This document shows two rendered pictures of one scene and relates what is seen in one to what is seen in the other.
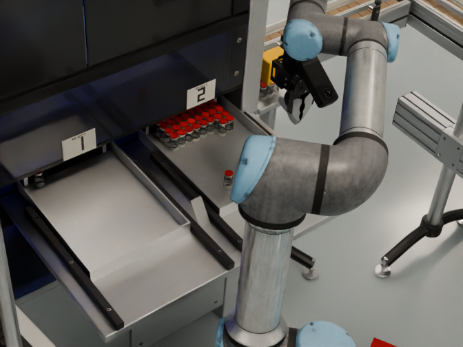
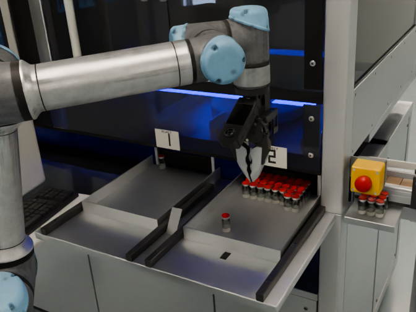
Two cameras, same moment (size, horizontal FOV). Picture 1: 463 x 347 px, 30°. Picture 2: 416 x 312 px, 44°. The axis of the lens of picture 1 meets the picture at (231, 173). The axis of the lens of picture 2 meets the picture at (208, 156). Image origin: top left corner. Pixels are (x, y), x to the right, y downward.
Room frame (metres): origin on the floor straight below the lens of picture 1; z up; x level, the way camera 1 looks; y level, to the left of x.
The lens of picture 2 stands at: (1.11, -1.07, 1.60)
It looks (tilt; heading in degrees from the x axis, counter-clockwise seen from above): 24 degrees down; 72
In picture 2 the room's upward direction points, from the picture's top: 4 degrees counter-clockwise
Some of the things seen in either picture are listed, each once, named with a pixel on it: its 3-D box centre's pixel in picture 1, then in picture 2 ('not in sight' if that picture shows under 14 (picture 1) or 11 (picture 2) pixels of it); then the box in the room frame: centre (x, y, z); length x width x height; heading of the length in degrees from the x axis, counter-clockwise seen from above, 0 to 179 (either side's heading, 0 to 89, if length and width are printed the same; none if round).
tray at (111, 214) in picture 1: (102, 205); (154, 188); (1.38, 0.29, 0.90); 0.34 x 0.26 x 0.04; 40
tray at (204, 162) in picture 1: (220, 152); (258, 211); (1.60, 0.03, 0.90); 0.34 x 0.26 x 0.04; 41
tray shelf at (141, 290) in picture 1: (179, 202); (191, 219); (1.44, 0.12, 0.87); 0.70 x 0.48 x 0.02; 130
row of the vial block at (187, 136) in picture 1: (199, 130); (271, 194); (1.67, 0.09, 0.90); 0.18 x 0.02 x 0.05; 131
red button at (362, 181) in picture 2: not in sight; (363, 183); (1.82, -0.11, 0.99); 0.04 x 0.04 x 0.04; 40
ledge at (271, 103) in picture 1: (262, 91); (375, 212); (1.90, -0.07, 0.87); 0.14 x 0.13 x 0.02; 40
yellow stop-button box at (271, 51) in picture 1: (271, 64); (368, 175); (1.86, -0.08, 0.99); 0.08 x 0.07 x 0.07; 40
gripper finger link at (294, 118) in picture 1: (287, 106); (248, 157); (1.52, -0.11, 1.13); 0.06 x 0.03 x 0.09; 40
